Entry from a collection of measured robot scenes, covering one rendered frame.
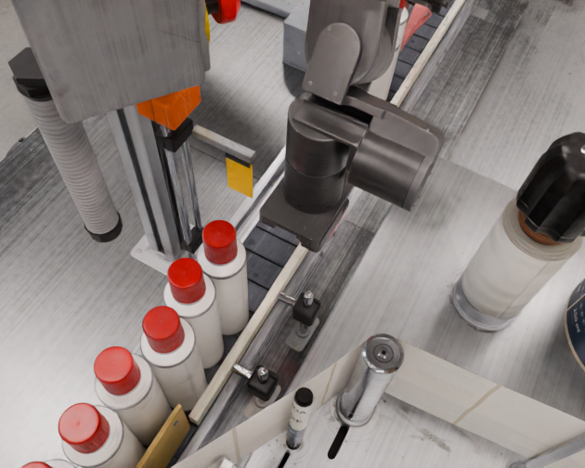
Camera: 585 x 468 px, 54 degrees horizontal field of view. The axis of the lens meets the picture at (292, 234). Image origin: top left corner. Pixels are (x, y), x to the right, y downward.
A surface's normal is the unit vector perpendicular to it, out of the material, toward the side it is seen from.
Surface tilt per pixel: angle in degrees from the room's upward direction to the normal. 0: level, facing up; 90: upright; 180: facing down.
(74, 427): 3
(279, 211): 0
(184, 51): 90
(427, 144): 54
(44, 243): 0
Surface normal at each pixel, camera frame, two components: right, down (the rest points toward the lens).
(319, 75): -0.36, 0.28
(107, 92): 0.44, 0.77
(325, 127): 0.05, -0.53
